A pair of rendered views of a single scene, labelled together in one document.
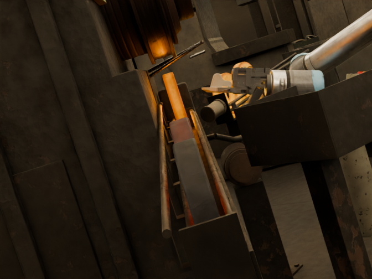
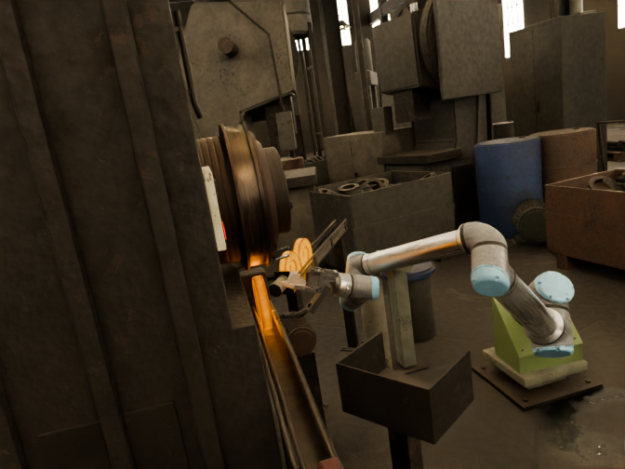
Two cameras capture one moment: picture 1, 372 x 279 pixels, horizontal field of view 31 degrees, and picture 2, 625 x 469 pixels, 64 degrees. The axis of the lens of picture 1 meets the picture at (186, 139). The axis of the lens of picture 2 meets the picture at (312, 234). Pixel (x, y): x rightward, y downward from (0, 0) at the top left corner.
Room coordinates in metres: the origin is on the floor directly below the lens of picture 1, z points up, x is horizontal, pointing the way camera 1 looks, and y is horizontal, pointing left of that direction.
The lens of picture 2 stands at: (0.40, 0.13, 1.32)
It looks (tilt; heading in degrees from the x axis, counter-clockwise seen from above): 13 degrees down; 348
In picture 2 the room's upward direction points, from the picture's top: 9 degrees counter-clockwise
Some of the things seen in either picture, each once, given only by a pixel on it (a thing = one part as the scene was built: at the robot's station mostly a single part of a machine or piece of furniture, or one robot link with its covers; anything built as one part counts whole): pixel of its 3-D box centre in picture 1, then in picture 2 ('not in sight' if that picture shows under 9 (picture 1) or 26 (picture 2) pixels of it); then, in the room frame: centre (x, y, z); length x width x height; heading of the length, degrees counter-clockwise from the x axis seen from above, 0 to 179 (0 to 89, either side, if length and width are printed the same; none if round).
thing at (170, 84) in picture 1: (176, 103); (261, 302); (1.99, -0.01, 0.75); 0.18 x 0.03 x 0.18; 0
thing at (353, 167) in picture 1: (355, 169); (375, 328); (2.63, -0.60, 0.26); 0.12 x 0.12 x 0.52
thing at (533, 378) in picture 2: not in sight; (532, 359); (2.25, -1.22, 0.10); 0.32 x 0.32 x 0.04; 0
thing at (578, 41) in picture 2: not in sight; (556, 112); (5.54, -4.10, 1.00); 0.80 x 0.63 x 2.00; 4
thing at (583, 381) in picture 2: not in sight; (533, 370); (2.25, -1.22, 0.04); 0.40 x 0.40 x 0.08; 0
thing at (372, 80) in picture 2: not in sight; (369, 109); (10.54, -3.67, 1.39); 0.88 x 0.56 x 2.78; 149
